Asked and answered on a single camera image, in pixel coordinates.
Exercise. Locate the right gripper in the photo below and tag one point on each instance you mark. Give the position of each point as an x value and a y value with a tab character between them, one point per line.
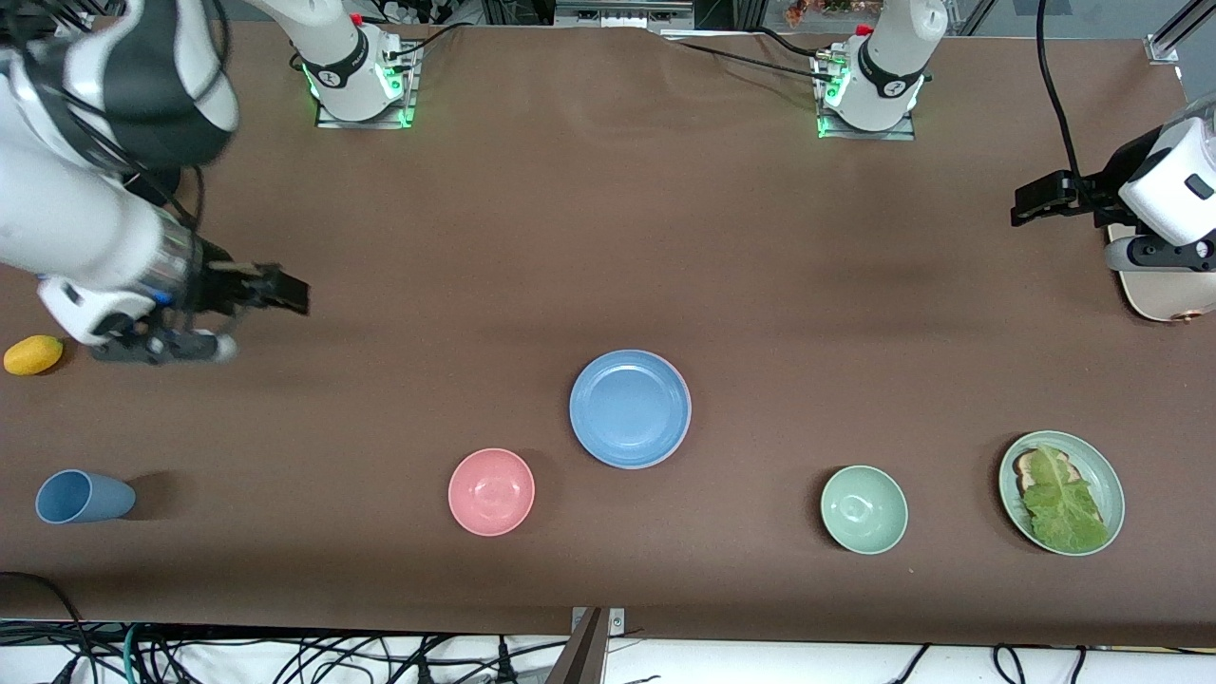
220	287

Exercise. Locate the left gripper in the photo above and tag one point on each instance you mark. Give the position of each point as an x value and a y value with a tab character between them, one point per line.
1095	193

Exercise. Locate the blue plate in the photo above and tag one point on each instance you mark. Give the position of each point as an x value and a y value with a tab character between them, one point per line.
627	408

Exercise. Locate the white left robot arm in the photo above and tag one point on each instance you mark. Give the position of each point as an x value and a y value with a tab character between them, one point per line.
888	57

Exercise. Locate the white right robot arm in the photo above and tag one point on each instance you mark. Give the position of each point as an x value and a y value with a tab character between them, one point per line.
57	218

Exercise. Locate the beige toaster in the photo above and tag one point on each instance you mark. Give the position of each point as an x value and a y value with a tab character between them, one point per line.
1168	296

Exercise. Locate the aluminium corner profile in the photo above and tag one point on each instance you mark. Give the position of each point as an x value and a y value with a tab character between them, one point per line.
1178	28

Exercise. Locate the yellow lemon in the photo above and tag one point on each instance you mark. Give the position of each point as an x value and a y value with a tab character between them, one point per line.
33	355

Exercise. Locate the blue cup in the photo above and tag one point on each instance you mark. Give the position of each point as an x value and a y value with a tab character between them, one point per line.
81	497

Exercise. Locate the green plate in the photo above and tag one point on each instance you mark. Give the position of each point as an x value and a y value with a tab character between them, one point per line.
1099	470

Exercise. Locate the toasted bread slice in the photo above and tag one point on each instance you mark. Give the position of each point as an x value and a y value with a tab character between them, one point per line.
1024	465

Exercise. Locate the green lettuce leaf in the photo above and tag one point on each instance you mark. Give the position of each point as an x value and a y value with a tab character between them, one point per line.
1064	513

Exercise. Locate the pink bowl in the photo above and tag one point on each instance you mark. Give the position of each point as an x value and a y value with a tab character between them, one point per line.
491	492

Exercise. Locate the brown table cloth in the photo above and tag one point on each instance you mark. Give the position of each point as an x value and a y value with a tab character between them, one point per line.
570	237

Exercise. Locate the orange artificial flowers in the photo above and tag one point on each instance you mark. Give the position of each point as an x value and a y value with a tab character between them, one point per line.
817	9

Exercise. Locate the green bowl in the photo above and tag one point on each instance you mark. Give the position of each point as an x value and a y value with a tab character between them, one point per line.
864	509

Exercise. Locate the dark slanted beam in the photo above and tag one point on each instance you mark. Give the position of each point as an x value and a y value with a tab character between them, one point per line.
581	655

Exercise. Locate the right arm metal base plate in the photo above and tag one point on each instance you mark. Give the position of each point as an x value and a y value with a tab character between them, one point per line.
366	123

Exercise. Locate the silver aluminium frame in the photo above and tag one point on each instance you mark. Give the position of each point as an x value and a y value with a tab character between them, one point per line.
622	13

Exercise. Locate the small metal bracket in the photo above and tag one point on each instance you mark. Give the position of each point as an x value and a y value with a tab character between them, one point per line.
617	619

